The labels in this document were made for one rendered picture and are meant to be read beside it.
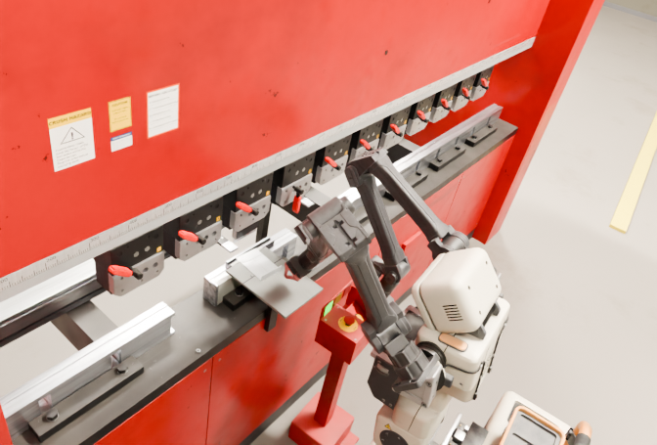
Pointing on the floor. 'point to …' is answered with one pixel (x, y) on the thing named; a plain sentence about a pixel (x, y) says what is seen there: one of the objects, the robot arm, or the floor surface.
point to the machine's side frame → (536, 76)
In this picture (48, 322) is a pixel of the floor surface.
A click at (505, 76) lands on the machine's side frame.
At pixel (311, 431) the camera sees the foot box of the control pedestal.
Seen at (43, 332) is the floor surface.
